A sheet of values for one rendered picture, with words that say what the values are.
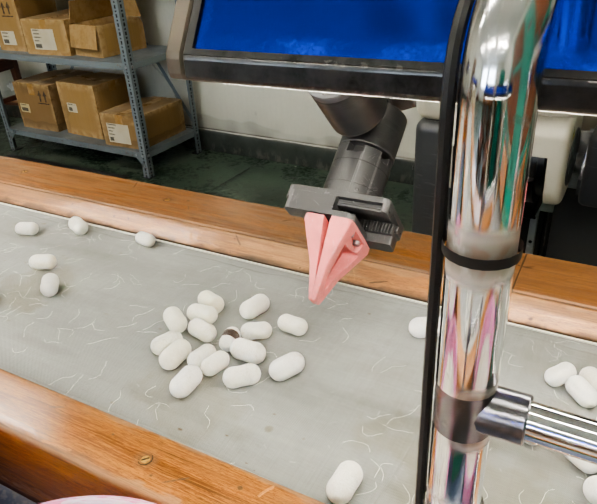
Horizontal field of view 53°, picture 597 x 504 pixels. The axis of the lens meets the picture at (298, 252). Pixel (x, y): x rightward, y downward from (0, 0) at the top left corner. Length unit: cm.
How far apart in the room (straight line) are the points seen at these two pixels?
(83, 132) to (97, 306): 280
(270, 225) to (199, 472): 41
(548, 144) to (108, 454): 84
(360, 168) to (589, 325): 29
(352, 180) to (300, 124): 249
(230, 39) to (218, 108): 294
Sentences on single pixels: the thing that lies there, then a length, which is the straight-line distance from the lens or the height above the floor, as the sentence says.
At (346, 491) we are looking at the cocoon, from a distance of 48.
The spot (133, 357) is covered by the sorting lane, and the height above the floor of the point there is 74.
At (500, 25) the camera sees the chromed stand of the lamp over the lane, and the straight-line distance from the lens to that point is 18.
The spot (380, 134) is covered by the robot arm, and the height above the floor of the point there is 94.
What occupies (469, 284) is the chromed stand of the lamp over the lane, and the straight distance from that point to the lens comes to 21.
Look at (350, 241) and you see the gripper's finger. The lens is 57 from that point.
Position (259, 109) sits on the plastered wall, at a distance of 316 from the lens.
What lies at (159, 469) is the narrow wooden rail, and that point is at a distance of 50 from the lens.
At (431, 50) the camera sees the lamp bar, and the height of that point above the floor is 107.
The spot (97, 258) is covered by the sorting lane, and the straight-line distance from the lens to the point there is 85.
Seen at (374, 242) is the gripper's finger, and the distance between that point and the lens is 57.
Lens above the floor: 113
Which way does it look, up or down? 29 degrees down
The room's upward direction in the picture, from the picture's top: 3 degrees counter-clockwise
